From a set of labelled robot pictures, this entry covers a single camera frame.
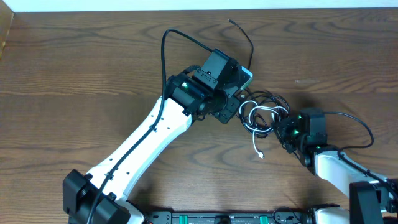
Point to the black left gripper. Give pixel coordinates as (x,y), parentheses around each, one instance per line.
(226,119)

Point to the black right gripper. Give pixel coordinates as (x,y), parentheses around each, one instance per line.
(280,129)

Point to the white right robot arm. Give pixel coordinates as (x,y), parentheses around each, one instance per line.
(372,196)

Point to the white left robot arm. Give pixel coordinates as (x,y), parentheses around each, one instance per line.
(101,195)

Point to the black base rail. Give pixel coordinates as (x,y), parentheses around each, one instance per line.
(282,215)

